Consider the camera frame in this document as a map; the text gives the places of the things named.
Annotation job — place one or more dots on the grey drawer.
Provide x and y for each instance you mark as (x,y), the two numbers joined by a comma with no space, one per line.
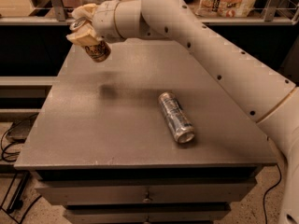
(97,192)
(152,215)

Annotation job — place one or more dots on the orange soda can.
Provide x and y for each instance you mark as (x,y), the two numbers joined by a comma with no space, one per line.
(98,53)

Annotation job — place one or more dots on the colourful printed snack bag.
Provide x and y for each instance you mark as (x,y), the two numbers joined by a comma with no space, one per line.
(225,8)

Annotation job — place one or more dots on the upper grey drawer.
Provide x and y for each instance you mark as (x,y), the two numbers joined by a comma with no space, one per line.
(97,192)

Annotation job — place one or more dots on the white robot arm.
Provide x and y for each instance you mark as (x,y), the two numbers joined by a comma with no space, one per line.
(267,97)

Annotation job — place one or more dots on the grey power box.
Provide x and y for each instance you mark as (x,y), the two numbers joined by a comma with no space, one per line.
(19,131)

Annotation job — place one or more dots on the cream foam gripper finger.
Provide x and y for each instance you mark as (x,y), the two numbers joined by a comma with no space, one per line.
(85,11)
(83,35)

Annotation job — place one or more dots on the lower grey drawer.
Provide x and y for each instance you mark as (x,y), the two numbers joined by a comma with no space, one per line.
(152,215)

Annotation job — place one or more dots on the silver blue tall can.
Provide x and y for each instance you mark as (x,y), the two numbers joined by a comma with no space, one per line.
(179,125)

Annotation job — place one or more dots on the grey drawer cabinet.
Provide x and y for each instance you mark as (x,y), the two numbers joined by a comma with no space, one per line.
(103,122)

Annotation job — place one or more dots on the grey metal railing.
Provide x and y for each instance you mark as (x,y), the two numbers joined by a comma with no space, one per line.
(274,12)

